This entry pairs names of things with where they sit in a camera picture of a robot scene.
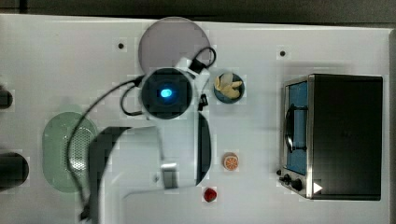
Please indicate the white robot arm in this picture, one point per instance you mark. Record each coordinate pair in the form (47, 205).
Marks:
(173, 152)

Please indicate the black robot base lower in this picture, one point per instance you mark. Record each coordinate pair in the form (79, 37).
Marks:
(14, 170)

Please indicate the green oval strainer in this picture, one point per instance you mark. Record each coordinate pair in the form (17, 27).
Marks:
(54, 144)

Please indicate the blue bowl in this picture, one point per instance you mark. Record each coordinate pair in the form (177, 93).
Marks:
(226, 100)

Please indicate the yellow plush chips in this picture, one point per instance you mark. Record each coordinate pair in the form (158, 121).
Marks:
(226, 86)

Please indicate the plush orange slice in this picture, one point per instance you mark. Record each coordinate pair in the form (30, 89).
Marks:
(230, 161)

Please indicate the grey round plate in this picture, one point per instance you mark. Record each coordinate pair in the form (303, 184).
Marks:
(165, 42)

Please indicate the small red plush berry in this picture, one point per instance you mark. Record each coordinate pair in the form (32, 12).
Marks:
(210, 195)

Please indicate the black toaster oven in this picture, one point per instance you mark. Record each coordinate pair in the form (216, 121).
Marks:
(332, 137)

